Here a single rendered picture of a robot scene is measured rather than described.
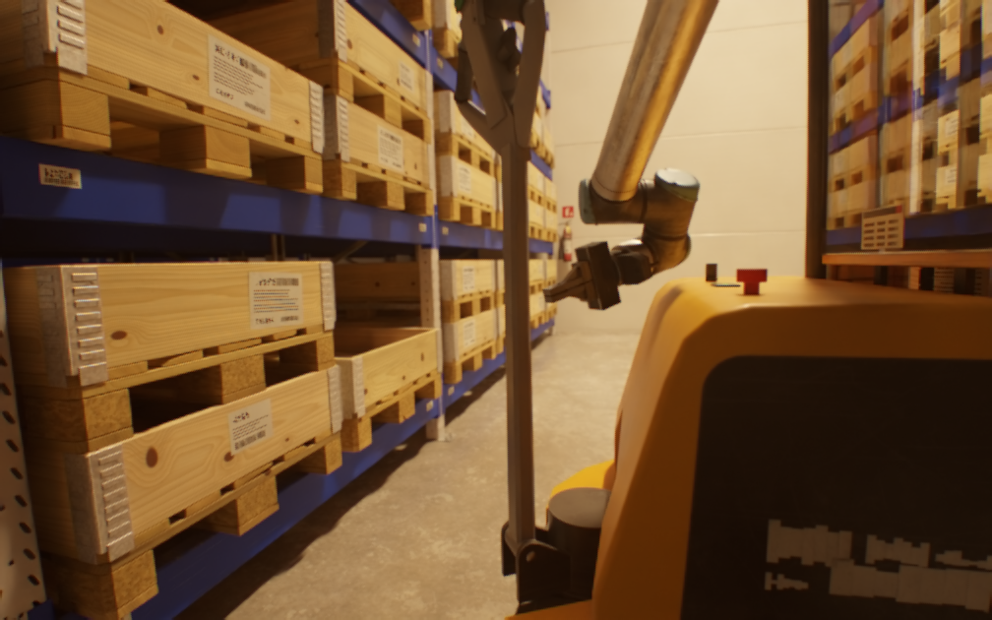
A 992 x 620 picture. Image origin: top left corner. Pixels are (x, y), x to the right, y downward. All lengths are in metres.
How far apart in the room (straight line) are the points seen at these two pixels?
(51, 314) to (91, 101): 0.39
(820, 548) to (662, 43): 0.63
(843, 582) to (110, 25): 1.45
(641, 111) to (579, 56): 6.23
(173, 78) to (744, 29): 6.49
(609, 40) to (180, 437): 6.53
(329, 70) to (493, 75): 1.05
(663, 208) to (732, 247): 5.58
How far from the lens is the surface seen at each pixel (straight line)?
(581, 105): 6.82
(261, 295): 1.41
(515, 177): 0.89
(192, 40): 1.41
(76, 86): 1.20
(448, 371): 2.74
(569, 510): 1.07
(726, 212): 6.60
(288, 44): 2.02
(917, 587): 0.73
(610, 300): 1.01
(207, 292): 1.29
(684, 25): 0.72
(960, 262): 0.86
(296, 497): 1.73
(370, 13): 2.31
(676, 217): 1.04
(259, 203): 1.54
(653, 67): 0.76
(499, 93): 0.90
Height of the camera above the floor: 0.94
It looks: 5 degrees down
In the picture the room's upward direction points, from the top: 1 degrees counter-clockwise
